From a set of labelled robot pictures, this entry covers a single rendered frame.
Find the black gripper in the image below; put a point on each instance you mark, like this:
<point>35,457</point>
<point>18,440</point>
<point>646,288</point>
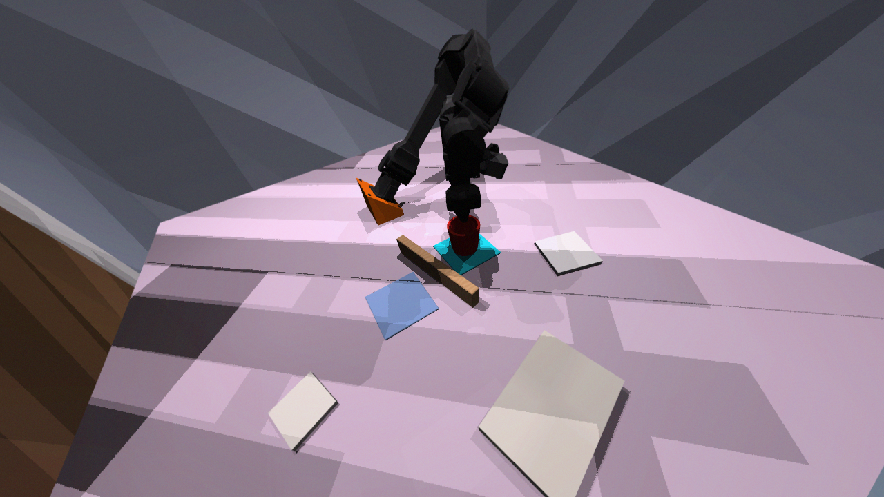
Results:
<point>461,196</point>

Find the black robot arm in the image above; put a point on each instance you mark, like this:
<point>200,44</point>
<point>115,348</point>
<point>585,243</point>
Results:
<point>464,68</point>

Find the dark red cup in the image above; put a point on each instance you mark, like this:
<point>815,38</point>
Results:
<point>464,237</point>

